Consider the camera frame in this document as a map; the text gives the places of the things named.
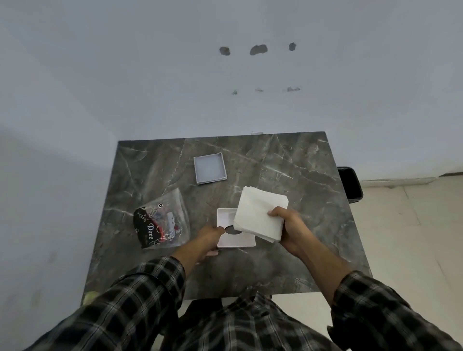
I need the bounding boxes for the person's right hand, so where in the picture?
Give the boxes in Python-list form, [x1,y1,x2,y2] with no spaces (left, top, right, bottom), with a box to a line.
[268,207,309,256]

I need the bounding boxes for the person's left hand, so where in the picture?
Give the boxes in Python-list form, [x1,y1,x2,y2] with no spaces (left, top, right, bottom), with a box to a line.
[190,224,226,258]

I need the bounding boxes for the stack of white paper napkins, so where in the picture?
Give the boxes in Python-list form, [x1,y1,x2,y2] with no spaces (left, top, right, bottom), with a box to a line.
[233,186,289,243]

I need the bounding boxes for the white box lid with hole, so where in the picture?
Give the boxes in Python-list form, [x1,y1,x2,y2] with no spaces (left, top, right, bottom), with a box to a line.
[216,208,256,249]

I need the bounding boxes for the person's left forearm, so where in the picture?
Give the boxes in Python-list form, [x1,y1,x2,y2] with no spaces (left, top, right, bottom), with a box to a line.
[78,244,207,340]

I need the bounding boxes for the person's right forearm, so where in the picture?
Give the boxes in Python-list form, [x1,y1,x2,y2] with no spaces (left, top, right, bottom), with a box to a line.
[289,242,463,351]

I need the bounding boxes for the clear plastic bag black print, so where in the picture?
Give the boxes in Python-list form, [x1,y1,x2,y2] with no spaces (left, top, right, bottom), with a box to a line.
[133,187,191,250]

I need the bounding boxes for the black bin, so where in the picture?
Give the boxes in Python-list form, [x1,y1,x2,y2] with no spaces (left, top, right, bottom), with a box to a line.
[337,166,364,204]

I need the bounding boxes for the black plaid shirt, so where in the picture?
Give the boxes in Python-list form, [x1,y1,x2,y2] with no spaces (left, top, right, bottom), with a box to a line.
[22,256,463,351]

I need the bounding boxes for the white square box base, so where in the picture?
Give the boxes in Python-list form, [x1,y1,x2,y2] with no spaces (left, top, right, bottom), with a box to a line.
[193,152,228,185]

